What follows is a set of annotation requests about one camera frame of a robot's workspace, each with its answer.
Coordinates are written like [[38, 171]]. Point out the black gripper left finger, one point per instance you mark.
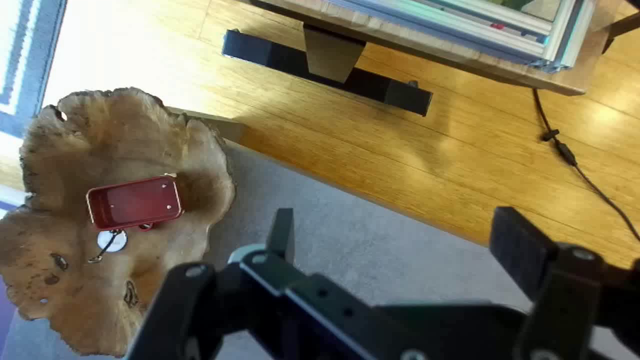
[[187, 306]]

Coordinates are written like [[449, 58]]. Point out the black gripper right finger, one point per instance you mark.
[[567, 293]]

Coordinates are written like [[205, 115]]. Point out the brown crumpled cloth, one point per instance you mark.
[[101, 147]]

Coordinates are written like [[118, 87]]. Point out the light wooden table board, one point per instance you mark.
[[467, 60]]

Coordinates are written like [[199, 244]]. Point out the blue white bordered rug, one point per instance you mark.
[[41, 66]]

